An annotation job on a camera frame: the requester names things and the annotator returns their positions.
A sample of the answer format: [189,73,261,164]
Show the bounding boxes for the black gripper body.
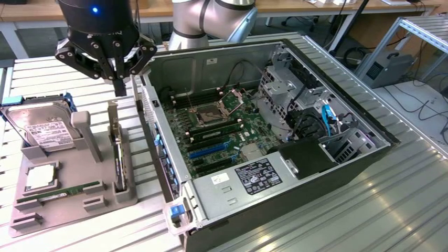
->
[57,0,141,79]

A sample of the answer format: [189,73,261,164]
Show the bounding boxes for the black graphics card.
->
[105,101,128,192]

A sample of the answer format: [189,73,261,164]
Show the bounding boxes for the wooden desk white legs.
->
[0,0,176,60]

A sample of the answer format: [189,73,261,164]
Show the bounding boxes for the black RAM slot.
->
[173,96,225,110]
[172,90,218,103]

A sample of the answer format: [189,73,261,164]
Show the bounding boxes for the blue disk carrier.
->
[0,91,78,123]

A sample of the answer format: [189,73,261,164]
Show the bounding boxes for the green motherboard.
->
[158,88,285,180]

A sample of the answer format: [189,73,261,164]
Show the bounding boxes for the open metal socket cover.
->
[218,88,248,112]

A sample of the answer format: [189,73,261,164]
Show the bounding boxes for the silver hard disk drive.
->
[0,101,76,153]

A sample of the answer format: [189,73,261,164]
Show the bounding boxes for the black expansion slot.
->
[186,139,225,153]
[194,163,234,177]
[193,156,230,169]

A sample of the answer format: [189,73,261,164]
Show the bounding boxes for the blue expansion slot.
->
[188,145,226,159]

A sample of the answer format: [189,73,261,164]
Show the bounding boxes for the silver perforated drive cage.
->
[257,64,317,142]

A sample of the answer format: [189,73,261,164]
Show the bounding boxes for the silver CPU chip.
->
[24,165,57,192]

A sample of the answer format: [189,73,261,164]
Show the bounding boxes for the grey parts rack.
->
[6,110,140,239]

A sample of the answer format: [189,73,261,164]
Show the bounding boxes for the black office chair base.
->
[265,15,320,34]

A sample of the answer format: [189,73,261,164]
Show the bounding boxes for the silver chipset heatsink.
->
[240,145,264,161]

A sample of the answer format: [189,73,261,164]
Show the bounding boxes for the green loose RAM stick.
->
[16,181,101,204]

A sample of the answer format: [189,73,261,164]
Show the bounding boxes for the silver power supply unit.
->
[188,151,305,221]

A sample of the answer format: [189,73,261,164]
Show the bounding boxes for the blue case latch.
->
[169,204,185,219]

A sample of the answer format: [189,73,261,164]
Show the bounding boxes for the black plastic air shroud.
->
[268,138,340,181]

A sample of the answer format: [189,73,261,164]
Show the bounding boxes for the black stand pole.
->
[328,0,370,53]

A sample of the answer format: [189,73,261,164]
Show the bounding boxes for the silver disk bay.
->
[320,128,378,163]

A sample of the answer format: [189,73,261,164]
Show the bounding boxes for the grey floor appliance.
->
[354,48,416,89]

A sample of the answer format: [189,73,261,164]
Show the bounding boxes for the long wooden desk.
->
[257,0,441,53]

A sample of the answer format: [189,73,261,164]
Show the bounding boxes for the open black PC case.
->
[125,38,401,252]

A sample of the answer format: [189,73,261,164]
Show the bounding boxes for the black wire in case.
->
[222,60,269,89]

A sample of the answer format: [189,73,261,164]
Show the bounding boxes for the black power wire bundle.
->
[285,106,328,141]

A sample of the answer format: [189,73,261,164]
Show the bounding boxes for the blue data wire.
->
[320,103,337,137]

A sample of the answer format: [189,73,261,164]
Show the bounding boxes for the coiled black cable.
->
[344,47,366,66]

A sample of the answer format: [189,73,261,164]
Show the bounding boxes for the aluminium frame rack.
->
[354,15,448,87]

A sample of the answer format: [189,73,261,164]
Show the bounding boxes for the black floor cable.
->
[382,80,448,123]

